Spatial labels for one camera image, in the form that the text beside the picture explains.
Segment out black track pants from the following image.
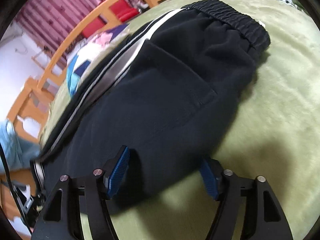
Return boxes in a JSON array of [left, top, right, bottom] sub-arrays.
[[33, 0, 270, 208]]

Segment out light blue plush blanket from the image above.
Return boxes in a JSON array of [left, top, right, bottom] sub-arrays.
[[1, 119, 40, 171]]

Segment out green fleece bed blanket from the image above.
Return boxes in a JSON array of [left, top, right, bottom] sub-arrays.
[[38, 0, 320, 240]]

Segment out left red chair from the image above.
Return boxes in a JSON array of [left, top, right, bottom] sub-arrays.
[[81, 17, 105, 38]]

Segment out maroon striped curtain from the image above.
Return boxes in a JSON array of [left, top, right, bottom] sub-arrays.
[[14, 0, 104, 57]]

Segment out wooden bed frame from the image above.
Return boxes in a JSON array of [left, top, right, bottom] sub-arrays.
[[0, 0, 228, 240]]

